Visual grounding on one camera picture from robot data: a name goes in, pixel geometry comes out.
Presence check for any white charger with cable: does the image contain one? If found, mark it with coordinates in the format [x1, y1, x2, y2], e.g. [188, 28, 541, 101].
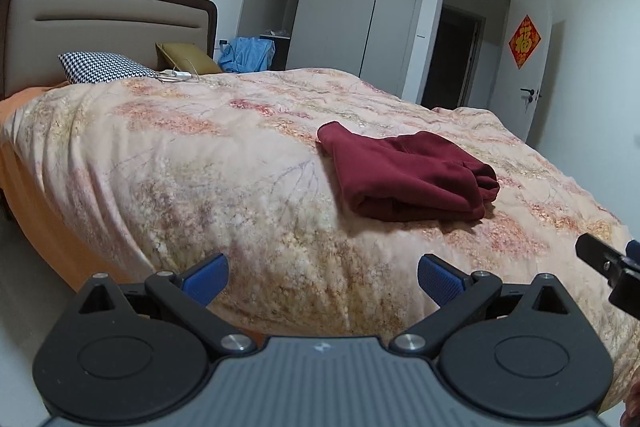
[155, 69, 201, 83]

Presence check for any red fu door decoration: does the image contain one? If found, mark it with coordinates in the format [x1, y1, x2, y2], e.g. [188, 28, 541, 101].
[508, 15, 541, 69]

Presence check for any padded bed headboard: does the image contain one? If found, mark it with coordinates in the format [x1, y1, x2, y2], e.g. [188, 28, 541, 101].
[1, 0, 218, 98]

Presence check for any blue clothes pile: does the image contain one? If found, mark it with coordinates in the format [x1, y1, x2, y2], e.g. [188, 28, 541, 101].
[218, 37, 276, 74]

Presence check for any olive green pillow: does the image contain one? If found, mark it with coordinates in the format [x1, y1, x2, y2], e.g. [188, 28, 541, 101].
[155, 42, 222, 75]

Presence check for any white room door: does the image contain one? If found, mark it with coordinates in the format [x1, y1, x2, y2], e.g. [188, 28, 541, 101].
[488, 0, 552, 142]

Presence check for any grey built-in wardrobe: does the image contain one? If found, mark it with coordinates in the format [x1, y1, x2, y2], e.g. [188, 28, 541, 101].
[236, 0, 422, 95]

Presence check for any black door handle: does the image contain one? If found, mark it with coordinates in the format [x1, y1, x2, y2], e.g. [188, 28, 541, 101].
[520, 88, 540, 107]

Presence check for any floral peach quilt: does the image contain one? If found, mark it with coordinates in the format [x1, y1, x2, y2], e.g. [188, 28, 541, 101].
[0, 67, 640, 415]

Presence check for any dark red long-sleeve shirt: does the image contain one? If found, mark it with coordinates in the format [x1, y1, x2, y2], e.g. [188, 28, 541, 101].
[317, 121, 500, 222]

